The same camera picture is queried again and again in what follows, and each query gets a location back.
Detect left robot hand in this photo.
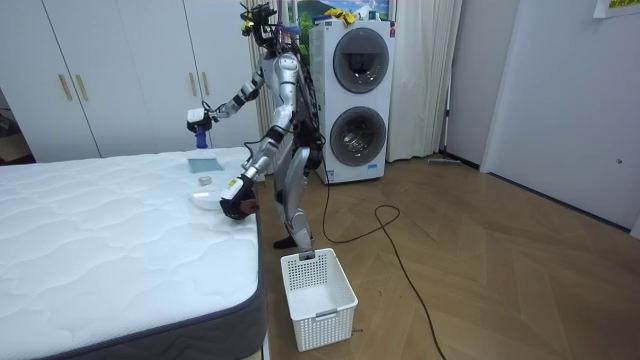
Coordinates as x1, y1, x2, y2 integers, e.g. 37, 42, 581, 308
218, 173, 257, 222

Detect white round plate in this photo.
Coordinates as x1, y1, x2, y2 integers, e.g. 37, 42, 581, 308
188, 187, 234, 212

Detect blue folded cloth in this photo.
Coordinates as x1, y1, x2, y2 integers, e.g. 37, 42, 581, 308
186, 156, 225, 175

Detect robot legs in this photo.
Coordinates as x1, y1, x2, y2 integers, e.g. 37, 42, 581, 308
272, 144, 317, 254

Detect robot body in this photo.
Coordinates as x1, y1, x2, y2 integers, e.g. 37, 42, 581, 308
238, 2, 325, 171

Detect grey bed with white mattress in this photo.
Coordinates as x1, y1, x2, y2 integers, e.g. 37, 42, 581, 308
0, 146, 270, 360

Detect white plastic basket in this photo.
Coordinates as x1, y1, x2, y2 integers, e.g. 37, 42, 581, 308
279, 247, 360, 353

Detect white washing machine tower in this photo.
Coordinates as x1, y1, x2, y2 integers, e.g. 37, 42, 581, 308
308, 18, 398, 185

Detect white wardrobe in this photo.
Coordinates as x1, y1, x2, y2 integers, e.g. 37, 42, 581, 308
0, 0, 265, 164

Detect yellow crumpled item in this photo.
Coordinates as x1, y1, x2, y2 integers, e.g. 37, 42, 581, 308
323, 7, 358, 27

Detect white curtain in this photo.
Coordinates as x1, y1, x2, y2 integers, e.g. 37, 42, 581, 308
385, 0, 464, 164

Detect white door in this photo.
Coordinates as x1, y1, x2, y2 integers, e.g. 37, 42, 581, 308
479, 0, 640, 234

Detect white paper sign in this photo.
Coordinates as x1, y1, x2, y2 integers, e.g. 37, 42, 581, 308
592, 0, 640, 20

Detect black floor cable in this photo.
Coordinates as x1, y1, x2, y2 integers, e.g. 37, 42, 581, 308
319, 149, 449, 360

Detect landscape wall poster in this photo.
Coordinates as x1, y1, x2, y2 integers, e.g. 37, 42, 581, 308
294, 0, 393, 47

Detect long-handled broom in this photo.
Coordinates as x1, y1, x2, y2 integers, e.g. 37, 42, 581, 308
427, 64, 464, 167

